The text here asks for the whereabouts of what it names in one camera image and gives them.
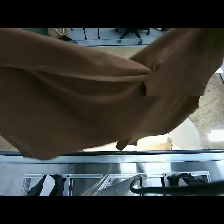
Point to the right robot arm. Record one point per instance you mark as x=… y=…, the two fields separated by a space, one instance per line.
x=186 y=180

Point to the brown T-shirt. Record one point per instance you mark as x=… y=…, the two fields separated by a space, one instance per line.
x=83 y=100

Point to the silver frame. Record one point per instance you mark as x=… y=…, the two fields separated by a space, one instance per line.
x=100 y=166

